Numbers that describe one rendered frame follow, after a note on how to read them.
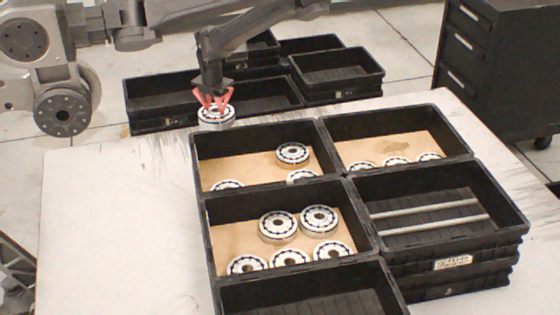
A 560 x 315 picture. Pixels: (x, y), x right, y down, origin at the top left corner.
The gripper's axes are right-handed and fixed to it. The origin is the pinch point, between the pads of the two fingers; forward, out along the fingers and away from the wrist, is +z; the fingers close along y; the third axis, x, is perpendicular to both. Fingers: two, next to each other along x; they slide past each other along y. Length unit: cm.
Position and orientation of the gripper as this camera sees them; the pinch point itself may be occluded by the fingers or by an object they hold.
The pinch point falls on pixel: (214, 109)
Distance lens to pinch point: 166.8
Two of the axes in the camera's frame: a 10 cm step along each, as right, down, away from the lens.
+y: -8.7, -2.7, 4.1
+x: -5.0, 5.0, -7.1
